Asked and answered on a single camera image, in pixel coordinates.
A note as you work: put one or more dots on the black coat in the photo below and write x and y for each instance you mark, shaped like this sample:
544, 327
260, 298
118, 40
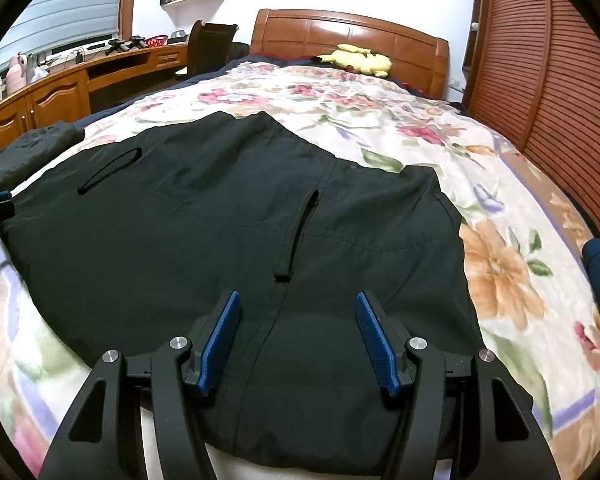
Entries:
180, 220

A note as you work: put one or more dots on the grey window blind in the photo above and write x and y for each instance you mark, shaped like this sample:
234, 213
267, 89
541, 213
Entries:
65, 15

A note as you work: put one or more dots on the white wall socket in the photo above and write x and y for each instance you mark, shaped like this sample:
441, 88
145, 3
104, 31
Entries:
456, 84

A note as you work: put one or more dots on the red basket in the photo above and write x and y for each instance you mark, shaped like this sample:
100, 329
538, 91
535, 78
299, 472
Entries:
156, 41

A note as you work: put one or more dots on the pink vase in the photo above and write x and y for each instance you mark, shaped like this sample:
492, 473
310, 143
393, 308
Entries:
16, 72

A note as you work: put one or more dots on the floral blanket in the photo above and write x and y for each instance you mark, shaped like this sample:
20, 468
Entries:
505, 270

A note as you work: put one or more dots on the dark jacket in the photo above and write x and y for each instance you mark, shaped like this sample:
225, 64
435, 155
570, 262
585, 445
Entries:
25, 152

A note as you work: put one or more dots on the black tripod gadget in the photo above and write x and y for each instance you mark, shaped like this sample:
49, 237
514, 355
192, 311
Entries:
125, 44

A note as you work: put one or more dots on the grey desk container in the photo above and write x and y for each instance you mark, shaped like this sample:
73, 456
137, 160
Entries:
178, 37

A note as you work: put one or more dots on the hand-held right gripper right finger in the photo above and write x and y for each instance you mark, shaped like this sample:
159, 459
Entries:
377, 345

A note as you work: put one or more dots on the dark wooden chair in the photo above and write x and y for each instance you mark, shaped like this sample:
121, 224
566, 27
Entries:
210, 45

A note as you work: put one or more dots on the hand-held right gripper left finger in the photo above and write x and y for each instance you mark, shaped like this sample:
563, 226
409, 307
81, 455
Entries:
220, 345

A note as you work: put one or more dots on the wooden bed headboard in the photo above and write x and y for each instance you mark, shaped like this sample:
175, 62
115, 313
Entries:
350, 30

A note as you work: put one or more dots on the wooden desk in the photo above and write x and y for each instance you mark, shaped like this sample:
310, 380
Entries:
55, 100

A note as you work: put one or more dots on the wooden slatted wardrobe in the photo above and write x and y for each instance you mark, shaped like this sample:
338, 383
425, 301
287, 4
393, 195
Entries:
545, 70

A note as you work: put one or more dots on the yellow plush toy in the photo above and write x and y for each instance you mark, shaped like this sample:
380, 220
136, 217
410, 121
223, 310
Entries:
360, 60

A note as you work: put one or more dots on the wooden side shelf unit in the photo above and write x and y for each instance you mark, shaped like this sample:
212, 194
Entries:
475, 20

